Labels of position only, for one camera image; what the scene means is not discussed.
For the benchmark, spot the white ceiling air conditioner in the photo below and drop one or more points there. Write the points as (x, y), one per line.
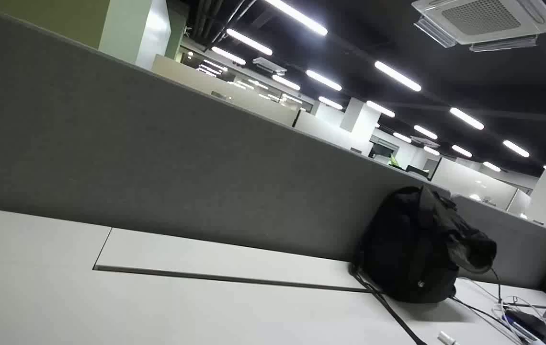
(480, 26)

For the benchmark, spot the black backpack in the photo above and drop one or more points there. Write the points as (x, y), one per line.
(415, 244)

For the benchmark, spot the grey desk divider panel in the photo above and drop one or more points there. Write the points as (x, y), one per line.
(86, 137)

